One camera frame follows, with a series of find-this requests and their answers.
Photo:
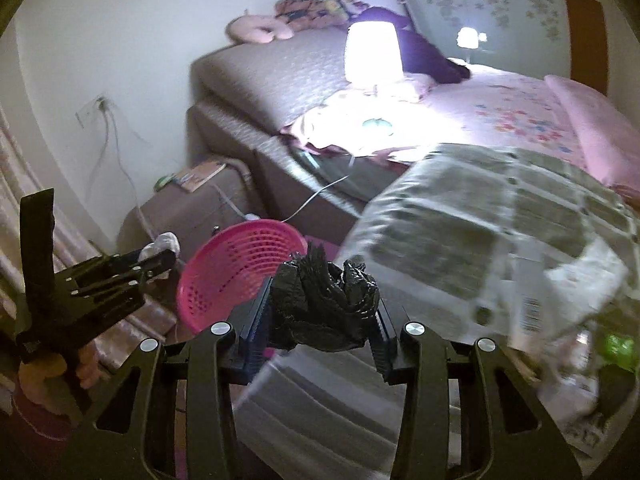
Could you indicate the beige striped curtain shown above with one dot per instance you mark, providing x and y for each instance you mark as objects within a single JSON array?
[{"x": 12, "y": 185}]

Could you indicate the dark purple plush toy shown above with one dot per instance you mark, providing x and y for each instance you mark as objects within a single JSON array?
[{"x": 425, "y": 50}]

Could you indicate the pink perforated plastic basket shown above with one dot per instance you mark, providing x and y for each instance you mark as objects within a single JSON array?
[{"x": 225, "y": 270}]

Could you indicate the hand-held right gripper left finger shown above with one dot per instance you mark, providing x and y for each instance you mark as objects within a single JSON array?
[{"x": 254, "y": 332}]

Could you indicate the brown bedside cabinet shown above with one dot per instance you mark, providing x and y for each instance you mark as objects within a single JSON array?
[{"x": 190, "y": 210}]

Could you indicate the bed with brown quilted mattress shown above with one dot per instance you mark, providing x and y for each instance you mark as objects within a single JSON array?
[{"x": 250, "y": 75}]

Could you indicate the wardrobe with floral sliding doors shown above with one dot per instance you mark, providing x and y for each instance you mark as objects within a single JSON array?
[{"x": 480, "y": 5}]

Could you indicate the white tissue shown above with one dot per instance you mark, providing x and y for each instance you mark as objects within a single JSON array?
[{"x": 161, "y": 244}]

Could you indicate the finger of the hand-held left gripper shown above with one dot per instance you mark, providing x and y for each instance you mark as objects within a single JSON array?
[
  {"x": 150, "y": 260},
  {"x": 145, "y": 280}
]

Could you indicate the pink plush neck pillow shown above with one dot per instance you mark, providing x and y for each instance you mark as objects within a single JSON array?
[{"x": 255, "y": 27}]

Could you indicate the white shade table lamp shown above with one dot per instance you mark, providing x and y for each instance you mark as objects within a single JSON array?
[{"x": 372, "y": 52}]

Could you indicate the person's left hand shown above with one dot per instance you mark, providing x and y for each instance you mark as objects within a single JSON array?
[{"x": 42, "y": 380}]

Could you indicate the white wall socket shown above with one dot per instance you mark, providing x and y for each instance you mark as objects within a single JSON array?
[{"x": 92, "y": 110}]

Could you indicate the green foil wrapper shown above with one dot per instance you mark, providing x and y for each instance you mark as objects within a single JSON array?
[{"x": 619, "y": 347}]

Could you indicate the pink folded quilt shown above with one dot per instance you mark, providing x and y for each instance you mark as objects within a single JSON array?
[{"x": 600, "y": 125}]

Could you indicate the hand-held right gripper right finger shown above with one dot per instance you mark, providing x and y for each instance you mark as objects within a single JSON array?
[{"x": 383, "y": 347}]

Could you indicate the pile of colourful stuffed toys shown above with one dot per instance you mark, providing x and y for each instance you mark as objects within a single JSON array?
[{"x": 315, "y": 10}]

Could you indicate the white barcode wrapper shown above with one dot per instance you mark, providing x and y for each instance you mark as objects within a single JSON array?
[{"x": 575, "y": 285}]

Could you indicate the brown book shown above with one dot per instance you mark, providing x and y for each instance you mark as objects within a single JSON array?
[{"x": 200, "y": 175}]

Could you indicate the grey checked blanket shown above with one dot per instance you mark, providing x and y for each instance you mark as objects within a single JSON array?
[{"x": 450, "y": 210}]

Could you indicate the clear plastic wrapper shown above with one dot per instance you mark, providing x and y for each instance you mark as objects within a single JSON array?
[{"x": 572, "y": 375}]

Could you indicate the black plastic bag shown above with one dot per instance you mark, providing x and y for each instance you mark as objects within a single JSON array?
[{"x": 325, "y": 305}]

